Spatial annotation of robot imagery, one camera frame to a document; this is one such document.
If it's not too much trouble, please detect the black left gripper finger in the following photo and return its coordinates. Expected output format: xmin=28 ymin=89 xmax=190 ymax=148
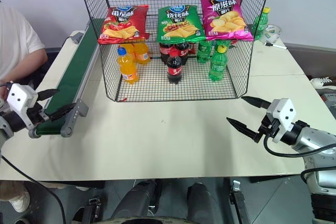
xmin=36 ymin=89 xmax=60 ymax=102
xmin=48 ymin=103 xmax=77 ymax=123

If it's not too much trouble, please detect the red potato chip bag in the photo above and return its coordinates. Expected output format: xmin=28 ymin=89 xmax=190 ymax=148
xmin=97 ymin=4 xmax=150 ymax=45

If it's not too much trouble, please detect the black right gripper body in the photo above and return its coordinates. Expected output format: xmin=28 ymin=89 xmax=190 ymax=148
xmin=256 ymin=115 xmax=281 ymax=144

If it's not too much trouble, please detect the white marker pen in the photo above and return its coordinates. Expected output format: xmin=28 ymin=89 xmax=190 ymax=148
xmin=265 ymin=41 xmax=288 ymax=50

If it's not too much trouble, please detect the person in white shirt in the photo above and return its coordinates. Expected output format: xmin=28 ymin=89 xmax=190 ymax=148
xmin=0 ymin=0 xmax=49 ymax=104

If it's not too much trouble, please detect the black table frame bracket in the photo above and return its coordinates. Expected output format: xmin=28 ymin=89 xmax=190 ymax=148
xmin=229 ymin=179 xmax=250 ymax=224
xmin=83 ymin=196 xmax=102 ymax=221

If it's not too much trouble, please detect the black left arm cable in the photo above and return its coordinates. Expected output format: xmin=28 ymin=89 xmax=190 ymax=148
xmin=0 ymin=155 xmax=67 ymax=224

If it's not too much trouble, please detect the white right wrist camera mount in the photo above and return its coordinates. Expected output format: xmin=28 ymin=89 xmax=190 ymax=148
xmin=266 ymin=98 xmax=298 ymax=144

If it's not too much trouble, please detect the black wire mesh rack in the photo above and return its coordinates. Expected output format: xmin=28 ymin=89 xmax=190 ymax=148
xmin=75 ymin=0 xmax=275 ymax=103

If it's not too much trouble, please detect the orange soda bottle blue cap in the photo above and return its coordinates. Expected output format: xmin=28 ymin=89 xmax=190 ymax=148
xmin=116 ymin=47 xmax=139 ymax=85

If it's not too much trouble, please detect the magenta potato chip bag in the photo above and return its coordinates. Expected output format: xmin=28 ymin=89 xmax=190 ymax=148
xmin=199 ymin=0 xmax=255 ymax=42

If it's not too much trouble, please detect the green soda bottle yellow cap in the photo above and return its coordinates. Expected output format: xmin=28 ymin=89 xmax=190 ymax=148
xmin=251 ymin=6 xmax=271 ymax=42
xmin=208 ymin=45 xmax=228 ymax=82

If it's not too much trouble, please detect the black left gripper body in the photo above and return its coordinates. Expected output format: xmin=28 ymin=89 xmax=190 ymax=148
xmin=26 ymin=102 xmax=51 ymax=128

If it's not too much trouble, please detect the white shoe of person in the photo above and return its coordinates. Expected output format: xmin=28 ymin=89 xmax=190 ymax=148
xmin=8 ymin=191 xmax=31 ymax=214

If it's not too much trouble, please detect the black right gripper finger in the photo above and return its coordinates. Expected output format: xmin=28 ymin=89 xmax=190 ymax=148
xmin=240 ymin=95 xmax=271 ymax=110
xmin=226 ymin=116 xmax=264 ymax=144

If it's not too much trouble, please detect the cola bottle red label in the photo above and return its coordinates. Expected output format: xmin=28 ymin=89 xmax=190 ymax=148
xmin=159 ymin=42 xmax=174 ymax=66
xmin=175 ymin=41 xmax=191 ymax=66
xmin=166 ymin=49 xmax=183 ymax=85

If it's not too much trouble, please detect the grey equipment box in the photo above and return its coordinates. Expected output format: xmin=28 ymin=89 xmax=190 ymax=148
xmin=321 ymin=92 xmax=336 ymax=120

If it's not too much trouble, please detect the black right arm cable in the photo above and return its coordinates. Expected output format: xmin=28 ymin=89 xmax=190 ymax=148
xmin=263 ymin=134 xmax=336 ymax=184

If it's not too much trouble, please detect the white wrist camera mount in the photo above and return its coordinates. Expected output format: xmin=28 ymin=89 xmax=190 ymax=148
xmin=266 ymin=98 xmax=298 ymax=144
xmin=6 ymin=83 xmax=39 ymax=116

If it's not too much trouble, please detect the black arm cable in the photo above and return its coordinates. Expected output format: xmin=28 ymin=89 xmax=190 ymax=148
xmin=0 ymin=155 xmax=67 ymax=224
xmin=263 ymin=134 xmax=336 ymax=184

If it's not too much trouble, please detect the green potato chip bag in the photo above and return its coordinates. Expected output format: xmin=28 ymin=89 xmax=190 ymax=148
xmin=156 ymin=5 xmax=206 ymax=44

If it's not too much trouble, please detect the green conveyor belt grey frame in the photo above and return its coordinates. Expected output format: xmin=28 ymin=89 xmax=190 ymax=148
xmin=28 ymin=18 xmax=106 ymax=139

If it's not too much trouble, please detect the dark rounded shape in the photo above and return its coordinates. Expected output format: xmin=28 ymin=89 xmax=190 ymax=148
xmin=112 ymin=179 xmax=161 ymax=221
xmin=186 ymin=182 xmax=227 ymax=221

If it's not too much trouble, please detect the white sneaker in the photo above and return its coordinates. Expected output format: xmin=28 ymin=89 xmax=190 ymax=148
xmin=310 ymin=76 xmax=334 ymax=87

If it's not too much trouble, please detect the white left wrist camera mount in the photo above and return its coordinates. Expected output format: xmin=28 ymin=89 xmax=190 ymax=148
xmin=6 ymin=83 xmax=39 ymax=116

